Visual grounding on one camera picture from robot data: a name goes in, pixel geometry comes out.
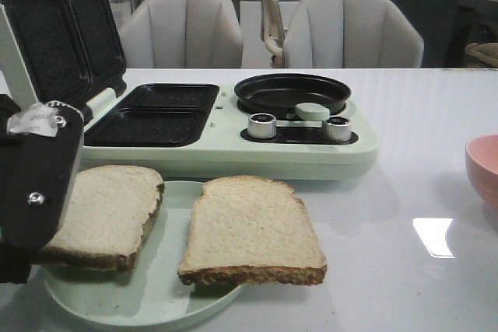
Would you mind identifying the silver knob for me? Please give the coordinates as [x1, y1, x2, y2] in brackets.
[321, 116, 352, 142]
[247, 113, 277, 139]

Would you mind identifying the left grey armchair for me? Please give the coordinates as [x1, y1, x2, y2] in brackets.
[119, 0, 243, 68]

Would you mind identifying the pink bowl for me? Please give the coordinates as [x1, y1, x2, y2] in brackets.
[465, 134, 497, 208]

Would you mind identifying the green breakfast maker base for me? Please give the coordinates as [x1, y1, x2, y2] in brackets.
[81, 82, 379, 180]

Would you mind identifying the right silver knob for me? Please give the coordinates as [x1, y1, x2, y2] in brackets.
[321, 116, 352, 142]

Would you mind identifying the beige office chair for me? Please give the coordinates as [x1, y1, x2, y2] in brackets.
[260, 0, 286, 68]

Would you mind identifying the grey armchair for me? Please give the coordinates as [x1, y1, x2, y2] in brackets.
[283, 0, 424, 68]
[119, 0, 243, 68]

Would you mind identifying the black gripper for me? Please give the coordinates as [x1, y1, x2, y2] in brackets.
[1, 94, 84, 284]

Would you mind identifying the left silver knob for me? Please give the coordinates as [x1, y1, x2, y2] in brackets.
[247, 113, 277, 139]

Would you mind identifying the green sandwich maker lid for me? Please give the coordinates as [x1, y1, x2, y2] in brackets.
[1, 0, 126, 122]

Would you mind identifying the light green plate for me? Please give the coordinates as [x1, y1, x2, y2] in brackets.
[43, 181, 244, 331]

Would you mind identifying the bread slice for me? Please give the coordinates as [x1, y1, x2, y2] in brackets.
[32, 165, 165, 272]
[177, 175, 328, 285]

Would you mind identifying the right grey armchair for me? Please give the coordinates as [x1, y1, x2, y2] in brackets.
[283, 0, 424, 68]

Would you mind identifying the black frying pan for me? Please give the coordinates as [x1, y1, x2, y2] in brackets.
[234, 73, 351, 119]

